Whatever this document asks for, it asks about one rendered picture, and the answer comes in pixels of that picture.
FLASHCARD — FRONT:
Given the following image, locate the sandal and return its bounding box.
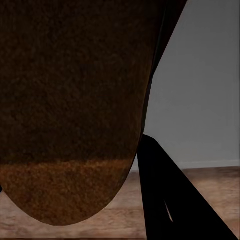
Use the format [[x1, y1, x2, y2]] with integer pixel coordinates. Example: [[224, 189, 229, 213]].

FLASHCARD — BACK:
[[0, 0, 188, 226]]

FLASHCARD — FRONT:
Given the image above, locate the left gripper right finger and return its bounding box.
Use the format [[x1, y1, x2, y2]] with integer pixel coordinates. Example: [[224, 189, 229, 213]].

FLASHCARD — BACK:
[[137, 134, 238, 240]]

